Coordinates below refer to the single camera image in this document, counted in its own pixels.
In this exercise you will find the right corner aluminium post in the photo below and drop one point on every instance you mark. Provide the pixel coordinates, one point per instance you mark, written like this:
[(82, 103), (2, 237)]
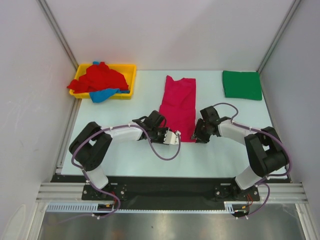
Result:
[(279, 33)]

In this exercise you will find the folded green t shirt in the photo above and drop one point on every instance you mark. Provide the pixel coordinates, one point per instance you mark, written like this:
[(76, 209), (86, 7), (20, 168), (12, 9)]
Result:
[(242, 85)]

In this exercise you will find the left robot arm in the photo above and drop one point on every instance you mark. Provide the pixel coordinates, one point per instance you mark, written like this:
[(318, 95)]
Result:
[(89, 148)]

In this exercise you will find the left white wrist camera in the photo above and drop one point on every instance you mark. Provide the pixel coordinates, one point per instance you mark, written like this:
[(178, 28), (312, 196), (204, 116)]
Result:
[(171, 137)]

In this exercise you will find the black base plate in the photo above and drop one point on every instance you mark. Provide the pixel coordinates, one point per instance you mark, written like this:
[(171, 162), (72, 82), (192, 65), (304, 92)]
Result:
[(162, 193)]

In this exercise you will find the magenta t shirt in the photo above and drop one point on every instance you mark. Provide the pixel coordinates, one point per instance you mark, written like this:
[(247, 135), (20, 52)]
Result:
[(178, 106)]

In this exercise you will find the left corner aluminium post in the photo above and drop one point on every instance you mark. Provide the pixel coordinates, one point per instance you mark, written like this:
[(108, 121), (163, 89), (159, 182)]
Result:
[(48, 14)]

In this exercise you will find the yellow plastic bin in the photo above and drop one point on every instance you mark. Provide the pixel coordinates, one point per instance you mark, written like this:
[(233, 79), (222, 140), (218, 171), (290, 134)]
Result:
[(129, 72)]

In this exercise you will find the corner aluminium post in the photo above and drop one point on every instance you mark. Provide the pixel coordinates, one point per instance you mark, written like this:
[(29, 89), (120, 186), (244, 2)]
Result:
[(48, 14), (279, 33)]

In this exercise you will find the aluminium frame rail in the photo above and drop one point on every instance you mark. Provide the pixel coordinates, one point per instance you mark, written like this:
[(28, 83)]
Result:
[(280, 193)]

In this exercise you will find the red t shirt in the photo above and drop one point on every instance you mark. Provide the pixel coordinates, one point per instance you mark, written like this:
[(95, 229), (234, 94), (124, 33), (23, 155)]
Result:
[(82, 82)]

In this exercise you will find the blue t shirt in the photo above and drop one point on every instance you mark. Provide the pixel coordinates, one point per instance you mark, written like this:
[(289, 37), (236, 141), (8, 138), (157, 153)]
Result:
[(100, 96)]

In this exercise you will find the slotted cable duct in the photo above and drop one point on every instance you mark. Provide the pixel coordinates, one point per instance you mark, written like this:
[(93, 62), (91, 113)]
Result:
[(102, 209)]

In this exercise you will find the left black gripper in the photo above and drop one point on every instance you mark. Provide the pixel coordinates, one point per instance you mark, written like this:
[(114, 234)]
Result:
[(161, 141)]

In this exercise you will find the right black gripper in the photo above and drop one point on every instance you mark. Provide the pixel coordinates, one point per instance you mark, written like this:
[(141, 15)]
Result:
[(201, 139)]

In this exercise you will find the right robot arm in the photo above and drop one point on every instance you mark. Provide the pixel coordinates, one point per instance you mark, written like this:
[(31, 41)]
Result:
[(265, 151)]

